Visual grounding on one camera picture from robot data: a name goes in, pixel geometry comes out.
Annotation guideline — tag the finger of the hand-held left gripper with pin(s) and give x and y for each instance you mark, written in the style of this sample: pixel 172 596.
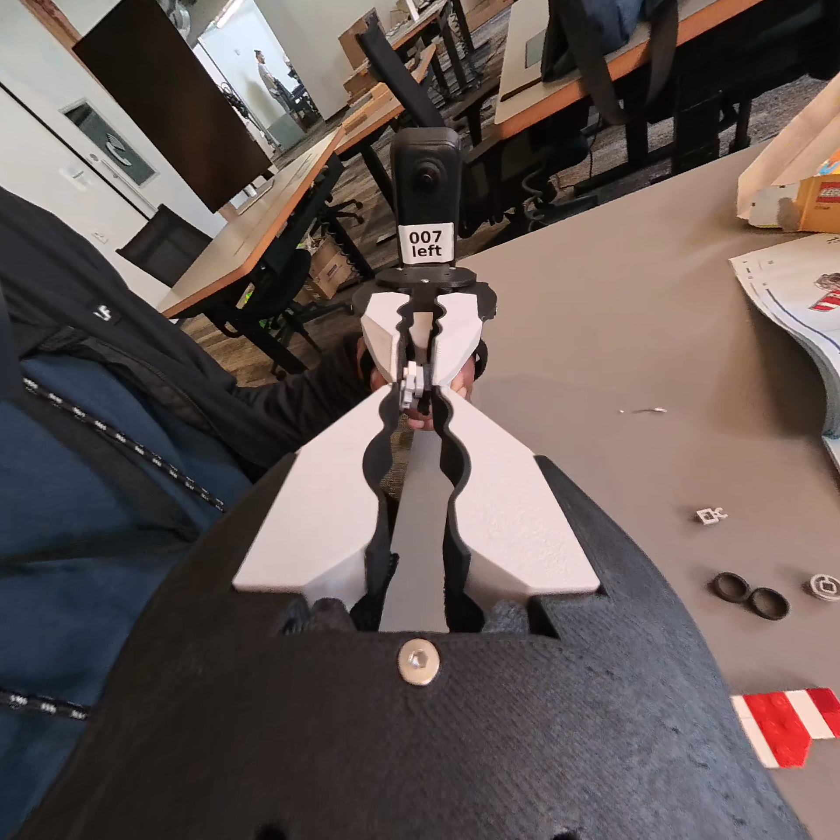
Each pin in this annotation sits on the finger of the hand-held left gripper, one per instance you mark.
pixel 380 334
pixel 456 334

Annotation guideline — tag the person in dark jacket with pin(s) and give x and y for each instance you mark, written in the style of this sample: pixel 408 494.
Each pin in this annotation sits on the person in dark jacket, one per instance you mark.
pixel 98 289

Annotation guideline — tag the white door with window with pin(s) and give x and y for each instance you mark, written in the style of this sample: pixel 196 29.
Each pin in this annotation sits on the white door with window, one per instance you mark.
pixel 59 184

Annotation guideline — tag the small white plastic scrap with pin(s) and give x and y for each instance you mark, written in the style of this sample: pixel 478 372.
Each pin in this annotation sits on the small white plastic scrap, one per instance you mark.
pixel 649 411

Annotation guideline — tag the small grey clip brick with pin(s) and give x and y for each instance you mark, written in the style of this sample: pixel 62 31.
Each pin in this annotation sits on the small grey clip brick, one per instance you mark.
pixel 709 516

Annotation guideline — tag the Lego box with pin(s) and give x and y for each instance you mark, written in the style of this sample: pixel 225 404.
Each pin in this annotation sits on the Lego box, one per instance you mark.
pixel 781 157

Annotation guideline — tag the small light grey brick piece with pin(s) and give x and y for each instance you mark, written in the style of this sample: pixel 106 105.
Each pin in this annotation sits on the small light grey brick piece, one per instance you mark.
pixel 410 387

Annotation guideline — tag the red white brick assembly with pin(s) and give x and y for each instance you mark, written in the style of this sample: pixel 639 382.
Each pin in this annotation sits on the red white brick assembly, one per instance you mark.
pixel 781 722

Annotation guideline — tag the building instruction booklet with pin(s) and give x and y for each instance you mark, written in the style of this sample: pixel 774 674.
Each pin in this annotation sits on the building instruction booklet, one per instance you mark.
pixel 794 295

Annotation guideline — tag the dark backpack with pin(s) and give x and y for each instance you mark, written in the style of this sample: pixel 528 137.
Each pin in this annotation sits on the dark backpack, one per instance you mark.
pixel 590 33

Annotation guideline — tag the yellow cardboard box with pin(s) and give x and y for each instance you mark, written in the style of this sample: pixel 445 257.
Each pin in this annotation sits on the yellow cardboard box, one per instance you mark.
pixel 820 197

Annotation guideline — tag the round grey brick piece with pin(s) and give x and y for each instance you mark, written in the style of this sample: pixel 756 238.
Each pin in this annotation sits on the round grey brick piece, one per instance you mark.
pixel 823 587

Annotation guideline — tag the wooden edged office table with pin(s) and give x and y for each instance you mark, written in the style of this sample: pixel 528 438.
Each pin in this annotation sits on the wooden edged office table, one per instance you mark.
pixel 262 223
pixel 377 111
pixel 525 72

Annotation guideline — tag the brown cardboard box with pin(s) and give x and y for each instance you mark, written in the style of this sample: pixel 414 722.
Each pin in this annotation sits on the brown cardboard box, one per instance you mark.
pixel 328 269
pixel 354 39

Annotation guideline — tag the person's left forearm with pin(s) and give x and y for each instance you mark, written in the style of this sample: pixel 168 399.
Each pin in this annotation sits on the person's left forearm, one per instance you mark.
pixel 295 413

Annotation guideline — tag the black office chair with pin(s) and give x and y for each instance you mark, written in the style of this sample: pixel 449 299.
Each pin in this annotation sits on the black office chair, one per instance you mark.
pixel 164 244

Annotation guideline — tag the grey desk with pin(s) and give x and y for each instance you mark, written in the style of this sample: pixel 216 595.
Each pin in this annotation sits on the grey desk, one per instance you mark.
pixel 623 328

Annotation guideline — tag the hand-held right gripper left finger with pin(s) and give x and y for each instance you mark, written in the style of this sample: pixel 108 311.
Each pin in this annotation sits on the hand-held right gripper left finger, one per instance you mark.
pixel 308 518

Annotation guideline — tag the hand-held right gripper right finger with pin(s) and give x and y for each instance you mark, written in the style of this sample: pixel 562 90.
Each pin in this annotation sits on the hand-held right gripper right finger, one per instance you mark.
pixel 525 518

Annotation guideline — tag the black wall screen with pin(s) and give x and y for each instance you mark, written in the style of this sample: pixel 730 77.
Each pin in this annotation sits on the black wall screen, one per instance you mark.
pixel 170 98

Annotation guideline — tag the person's left hand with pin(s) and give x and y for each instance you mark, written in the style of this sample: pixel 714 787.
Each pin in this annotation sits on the person's left hand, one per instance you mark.
pixel 420 420

